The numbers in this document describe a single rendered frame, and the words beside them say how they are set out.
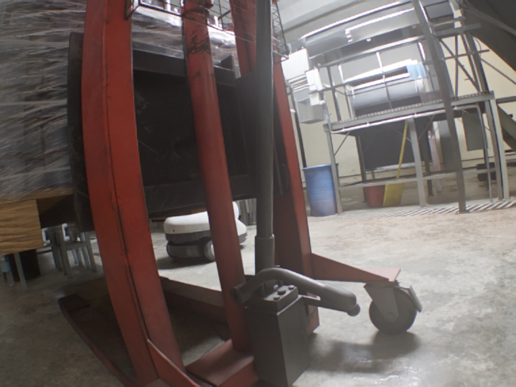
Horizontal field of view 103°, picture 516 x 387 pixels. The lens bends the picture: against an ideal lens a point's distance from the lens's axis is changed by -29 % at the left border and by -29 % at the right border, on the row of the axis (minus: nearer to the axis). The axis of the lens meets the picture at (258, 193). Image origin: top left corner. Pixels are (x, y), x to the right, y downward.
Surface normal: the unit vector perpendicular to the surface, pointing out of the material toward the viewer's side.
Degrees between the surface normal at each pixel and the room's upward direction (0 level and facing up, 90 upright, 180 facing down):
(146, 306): 90
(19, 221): 88
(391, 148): 90
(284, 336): 90
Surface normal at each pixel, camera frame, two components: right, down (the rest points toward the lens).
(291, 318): 0.76, -0.10
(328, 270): -0.62, 0.12
